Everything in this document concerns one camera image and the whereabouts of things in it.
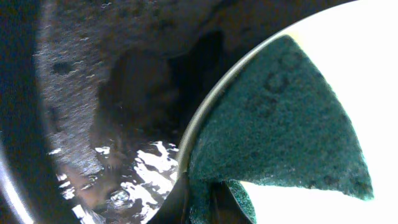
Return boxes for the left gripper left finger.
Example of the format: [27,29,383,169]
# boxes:
[147,172,190,224]

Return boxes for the black round tray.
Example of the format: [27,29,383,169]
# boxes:
[1,0,339,223]

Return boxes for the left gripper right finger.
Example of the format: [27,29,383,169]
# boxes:
[210,182,252,224]

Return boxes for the green sponge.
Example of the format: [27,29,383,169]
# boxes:
[182,35,374,223]

